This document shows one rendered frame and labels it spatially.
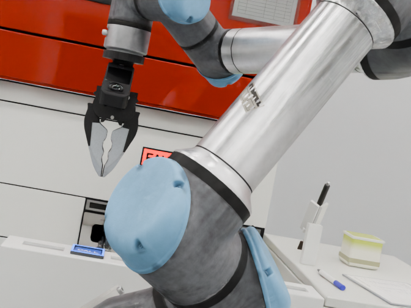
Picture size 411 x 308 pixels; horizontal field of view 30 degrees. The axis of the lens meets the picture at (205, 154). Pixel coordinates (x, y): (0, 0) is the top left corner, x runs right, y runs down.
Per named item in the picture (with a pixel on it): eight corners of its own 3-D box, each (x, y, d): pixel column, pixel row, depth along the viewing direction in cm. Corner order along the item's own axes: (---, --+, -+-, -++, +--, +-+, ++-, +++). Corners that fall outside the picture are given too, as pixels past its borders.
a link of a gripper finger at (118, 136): (120, 176, 135) (129, 125, 135) (119, 180, 129) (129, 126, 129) (102, 173, 135) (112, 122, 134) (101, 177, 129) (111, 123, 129)
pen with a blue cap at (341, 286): (315, 266, 152) (340, 285, 138) (320, 267, 152) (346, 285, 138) (315, 271, 152) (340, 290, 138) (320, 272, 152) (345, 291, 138)
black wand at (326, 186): (332, 184, 154) (331, 180, 155) (325, 183, 154) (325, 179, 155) (303, 252, 167) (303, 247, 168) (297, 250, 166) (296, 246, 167)
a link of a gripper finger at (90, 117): (107, 148, 131) (117, 98, 130) (107, 149, 129) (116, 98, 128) (80, 143, 130) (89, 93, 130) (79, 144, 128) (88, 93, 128)
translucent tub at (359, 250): (336, 258, 174) (342, 229, 173) (368, 264, 175) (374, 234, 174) (346, 266, 166) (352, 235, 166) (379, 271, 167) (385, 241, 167)
